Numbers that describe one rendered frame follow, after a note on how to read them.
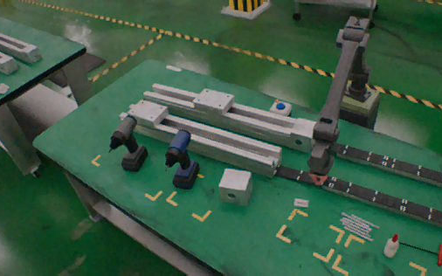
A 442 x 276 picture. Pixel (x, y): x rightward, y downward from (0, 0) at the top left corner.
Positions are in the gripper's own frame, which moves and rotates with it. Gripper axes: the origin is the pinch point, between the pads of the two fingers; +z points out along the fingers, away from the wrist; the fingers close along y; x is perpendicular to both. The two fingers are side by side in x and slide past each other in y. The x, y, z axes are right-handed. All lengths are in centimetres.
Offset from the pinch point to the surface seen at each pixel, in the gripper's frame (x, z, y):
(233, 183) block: -26.5, -6.1, 20.3
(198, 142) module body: -52, -4, 5
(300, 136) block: -13.6, -5.4, -14.1
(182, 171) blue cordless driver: -50, -3, 21
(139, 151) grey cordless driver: -74, -3, 19
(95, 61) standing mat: -297, 79, -133
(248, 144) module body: -32.0, -4.2, -2.4
